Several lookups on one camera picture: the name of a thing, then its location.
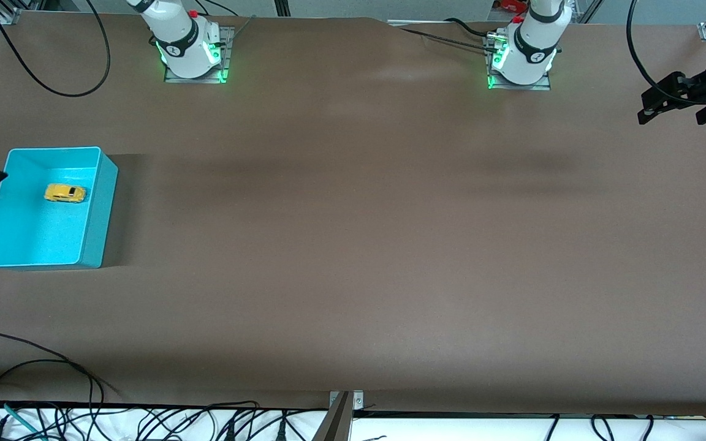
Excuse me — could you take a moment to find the steel right arm base plate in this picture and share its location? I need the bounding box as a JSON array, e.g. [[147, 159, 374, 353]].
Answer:
[[164, 26, 234, 85]]

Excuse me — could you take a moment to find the teal cable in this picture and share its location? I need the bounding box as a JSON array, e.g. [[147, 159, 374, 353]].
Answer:
[[0, 398, 46, 441]]

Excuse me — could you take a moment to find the brown table mat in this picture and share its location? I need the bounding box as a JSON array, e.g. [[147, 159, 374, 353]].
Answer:
[[0, 11, 706, 417]]

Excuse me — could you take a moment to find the teal plastic bin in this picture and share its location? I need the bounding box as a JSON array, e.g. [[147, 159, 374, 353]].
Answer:
[[0, 146, 120, 270]]

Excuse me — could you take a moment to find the yellow beetle toy car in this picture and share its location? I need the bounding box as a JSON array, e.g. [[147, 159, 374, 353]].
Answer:
[[44, 183, 88, 204]]

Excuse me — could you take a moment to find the grey metal bar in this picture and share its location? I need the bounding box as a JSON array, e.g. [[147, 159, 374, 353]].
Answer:
[[311, 392, 354, 441]]

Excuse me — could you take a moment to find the grey thin cable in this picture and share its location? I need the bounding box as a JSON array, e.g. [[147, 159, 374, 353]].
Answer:
[[230, 15, 257, 40]]

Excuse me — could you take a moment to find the silver rail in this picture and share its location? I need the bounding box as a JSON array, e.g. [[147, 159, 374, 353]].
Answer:
[[387, 20, 495, 26]]

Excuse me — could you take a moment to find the black base power cable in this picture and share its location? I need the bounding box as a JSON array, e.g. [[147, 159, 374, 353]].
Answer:
[[399, 27, 498, 53]]

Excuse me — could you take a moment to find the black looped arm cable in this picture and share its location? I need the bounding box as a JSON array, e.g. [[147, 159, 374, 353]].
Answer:
[[0, 0, 112, 97]]

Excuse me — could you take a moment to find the metal bracket plate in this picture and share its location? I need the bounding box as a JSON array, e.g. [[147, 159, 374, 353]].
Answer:
[[328, 390, 365, 410]]

